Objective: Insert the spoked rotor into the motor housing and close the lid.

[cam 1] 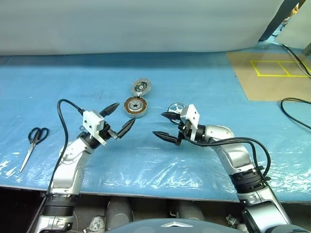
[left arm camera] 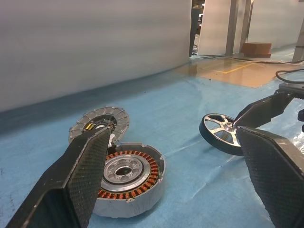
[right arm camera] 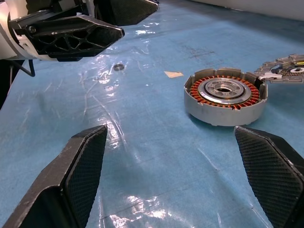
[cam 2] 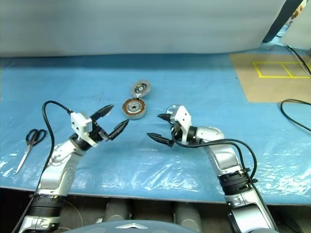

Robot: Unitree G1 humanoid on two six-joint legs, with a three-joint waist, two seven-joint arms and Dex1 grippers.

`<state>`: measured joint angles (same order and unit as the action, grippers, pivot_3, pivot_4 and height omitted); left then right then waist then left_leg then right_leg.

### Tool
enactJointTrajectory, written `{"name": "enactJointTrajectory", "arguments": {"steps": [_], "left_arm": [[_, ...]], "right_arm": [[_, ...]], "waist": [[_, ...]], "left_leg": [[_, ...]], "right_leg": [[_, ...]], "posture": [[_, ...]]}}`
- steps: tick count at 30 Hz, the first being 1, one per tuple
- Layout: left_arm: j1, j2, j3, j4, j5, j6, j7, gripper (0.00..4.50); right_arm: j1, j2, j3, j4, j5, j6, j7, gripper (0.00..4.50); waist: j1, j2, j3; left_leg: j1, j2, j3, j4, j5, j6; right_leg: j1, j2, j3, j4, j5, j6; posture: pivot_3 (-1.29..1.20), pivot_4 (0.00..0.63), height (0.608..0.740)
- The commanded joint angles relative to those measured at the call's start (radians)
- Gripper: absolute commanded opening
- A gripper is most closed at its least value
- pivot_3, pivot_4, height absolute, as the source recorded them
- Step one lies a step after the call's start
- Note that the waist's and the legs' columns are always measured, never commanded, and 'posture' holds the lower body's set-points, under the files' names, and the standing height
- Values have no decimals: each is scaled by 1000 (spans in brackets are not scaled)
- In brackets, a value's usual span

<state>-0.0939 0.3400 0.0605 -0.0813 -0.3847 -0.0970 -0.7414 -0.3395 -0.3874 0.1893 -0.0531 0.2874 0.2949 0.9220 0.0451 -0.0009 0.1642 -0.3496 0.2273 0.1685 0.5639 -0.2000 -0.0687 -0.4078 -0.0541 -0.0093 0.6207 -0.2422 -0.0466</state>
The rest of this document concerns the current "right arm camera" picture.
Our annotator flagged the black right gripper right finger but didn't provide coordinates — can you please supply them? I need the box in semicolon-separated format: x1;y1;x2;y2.
233;126;304;228

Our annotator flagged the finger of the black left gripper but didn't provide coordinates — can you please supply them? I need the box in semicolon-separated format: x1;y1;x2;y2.
94;0;159;27
23;14;126;63

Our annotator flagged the silver motor stator disc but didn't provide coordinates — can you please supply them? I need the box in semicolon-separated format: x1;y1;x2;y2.
253;54;304;85

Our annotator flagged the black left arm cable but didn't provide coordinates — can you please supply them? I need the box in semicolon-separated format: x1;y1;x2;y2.
9;59;36;78

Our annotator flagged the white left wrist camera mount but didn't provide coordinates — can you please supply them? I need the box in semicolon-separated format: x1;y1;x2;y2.
0;0;57;62

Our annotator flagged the round motor rotor housing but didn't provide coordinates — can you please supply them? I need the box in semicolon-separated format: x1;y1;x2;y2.
183;67;269;127

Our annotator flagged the white backdrop board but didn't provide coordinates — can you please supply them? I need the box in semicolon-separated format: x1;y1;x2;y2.
187;0;304;26

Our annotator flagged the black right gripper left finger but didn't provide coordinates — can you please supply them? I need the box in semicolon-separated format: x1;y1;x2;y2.
2;124;109;228

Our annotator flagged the tan tape piece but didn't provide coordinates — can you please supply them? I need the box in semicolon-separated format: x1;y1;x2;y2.
163;70;184;79

